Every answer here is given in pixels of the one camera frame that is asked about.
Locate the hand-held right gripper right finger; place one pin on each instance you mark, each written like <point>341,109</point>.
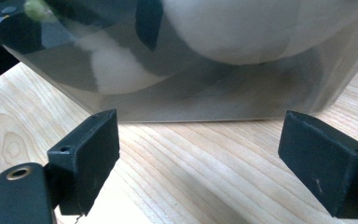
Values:
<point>326,168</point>

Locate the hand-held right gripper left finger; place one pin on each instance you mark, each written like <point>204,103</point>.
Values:
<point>87,161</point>

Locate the panda plush toy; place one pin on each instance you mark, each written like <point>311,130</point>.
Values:
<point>236,31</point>

